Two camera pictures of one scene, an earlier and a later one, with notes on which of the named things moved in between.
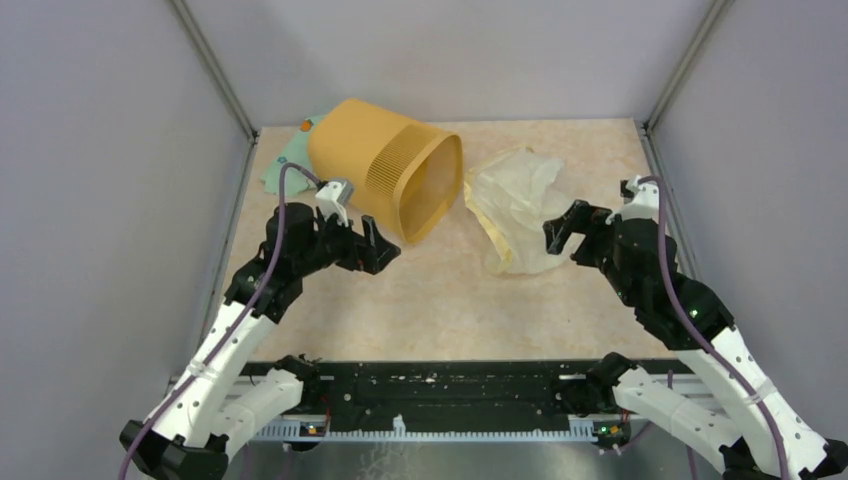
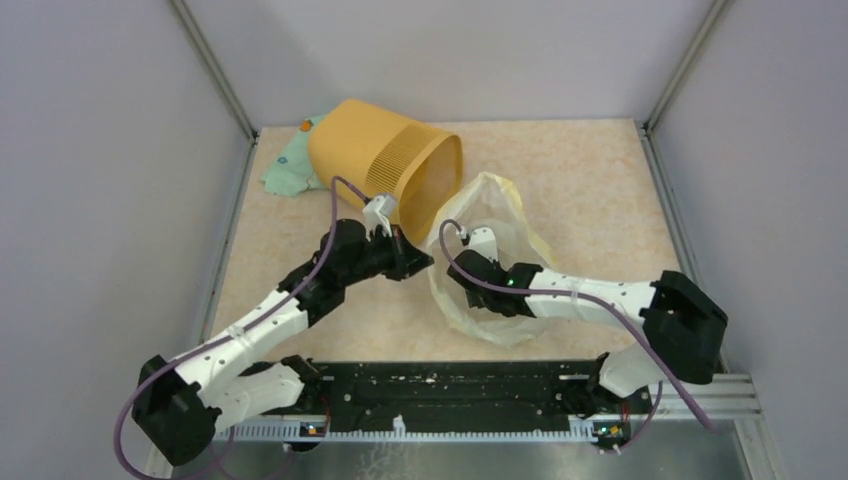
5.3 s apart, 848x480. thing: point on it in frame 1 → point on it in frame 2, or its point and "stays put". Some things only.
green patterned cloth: x=297 y=182 stays put
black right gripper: x=582 y=218 → x=474 y=300
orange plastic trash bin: x=405 y=173 stays put
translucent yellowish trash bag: x=510 y=195 → x=489 y=202
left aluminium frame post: x=214 y=67 stays put
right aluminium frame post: x=714 y=16 stays put
